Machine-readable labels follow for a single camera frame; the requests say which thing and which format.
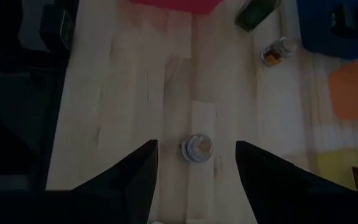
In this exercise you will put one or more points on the blue plastic bin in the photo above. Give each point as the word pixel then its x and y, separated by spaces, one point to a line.
pixel 315 31

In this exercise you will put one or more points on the yellow plastic bin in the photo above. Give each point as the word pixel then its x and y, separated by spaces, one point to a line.
pixel 334 168

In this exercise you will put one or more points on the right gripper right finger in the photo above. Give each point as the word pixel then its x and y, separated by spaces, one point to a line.
pixel 291 199

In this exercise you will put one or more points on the orange plastic bin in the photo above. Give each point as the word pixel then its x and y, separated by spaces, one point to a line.
pixel 356 90

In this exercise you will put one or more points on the dark green pepper tin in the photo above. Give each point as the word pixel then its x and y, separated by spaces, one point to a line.
pixel 342 20

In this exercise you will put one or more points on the red plastic bin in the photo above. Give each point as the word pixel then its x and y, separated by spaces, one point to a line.
pixel 179 5

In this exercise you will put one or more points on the black metal table frame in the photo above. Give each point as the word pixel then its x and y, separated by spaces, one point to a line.
pixel 57 77

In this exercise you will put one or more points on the green lid oregano jar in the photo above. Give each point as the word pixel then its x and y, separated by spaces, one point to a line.
pixel 256 14

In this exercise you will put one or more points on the cork lid saffron jar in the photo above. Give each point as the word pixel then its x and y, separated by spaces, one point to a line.
pixel 278 51
pixel 197 148

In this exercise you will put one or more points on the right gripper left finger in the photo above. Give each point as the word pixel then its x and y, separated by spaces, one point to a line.
pixel 73 205

